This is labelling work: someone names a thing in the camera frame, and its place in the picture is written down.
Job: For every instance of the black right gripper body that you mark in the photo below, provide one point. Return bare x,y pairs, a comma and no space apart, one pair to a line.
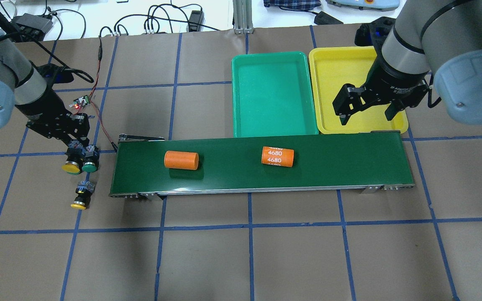
387,81

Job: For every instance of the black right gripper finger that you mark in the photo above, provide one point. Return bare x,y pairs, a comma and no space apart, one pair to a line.
344,117
393,109

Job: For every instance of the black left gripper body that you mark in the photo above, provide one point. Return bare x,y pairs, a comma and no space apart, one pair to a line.
41,108

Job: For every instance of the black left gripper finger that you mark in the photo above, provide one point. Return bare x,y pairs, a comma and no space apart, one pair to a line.
67,139
82,134

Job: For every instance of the yellow push button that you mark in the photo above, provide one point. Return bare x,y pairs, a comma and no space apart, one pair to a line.
84,191
75,158

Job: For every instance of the green push button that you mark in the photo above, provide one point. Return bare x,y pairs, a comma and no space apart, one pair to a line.
91,159

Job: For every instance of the orange cylinder marked 4680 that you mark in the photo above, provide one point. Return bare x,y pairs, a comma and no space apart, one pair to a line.
277,156

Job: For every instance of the plain orange cylinder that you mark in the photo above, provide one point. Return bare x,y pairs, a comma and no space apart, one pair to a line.
181,160

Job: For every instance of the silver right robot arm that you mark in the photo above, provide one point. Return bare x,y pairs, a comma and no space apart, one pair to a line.
432,44

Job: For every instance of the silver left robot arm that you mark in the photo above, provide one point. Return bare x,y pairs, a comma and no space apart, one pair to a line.
16,70

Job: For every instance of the small green controller board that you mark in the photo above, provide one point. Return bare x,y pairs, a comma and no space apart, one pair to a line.
81,102

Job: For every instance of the green conveyor belt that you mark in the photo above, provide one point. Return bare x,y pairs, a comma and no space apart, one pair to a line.
233,165

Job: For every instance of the green plastic tray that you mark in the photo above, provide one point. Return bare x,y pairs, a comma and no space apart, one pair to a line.
272,95

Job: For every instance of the blue teach pendant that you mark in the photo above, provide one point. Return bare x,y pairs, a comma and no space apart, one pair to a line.
377,5

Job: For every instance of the black power brick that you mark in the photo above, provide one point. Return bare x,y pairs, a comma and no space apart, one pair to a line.
322,18

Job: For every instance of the folded blue plaid umbrella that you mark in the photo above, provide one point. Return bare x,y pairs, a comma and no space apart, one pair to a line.
297,5

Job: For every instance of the black power adapter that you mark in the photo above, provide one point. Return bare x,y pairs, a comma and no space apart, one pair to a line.
195,21

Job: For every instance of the aluminium frame post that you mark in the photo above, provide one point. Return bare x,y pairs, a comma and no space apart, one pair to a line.
242,17

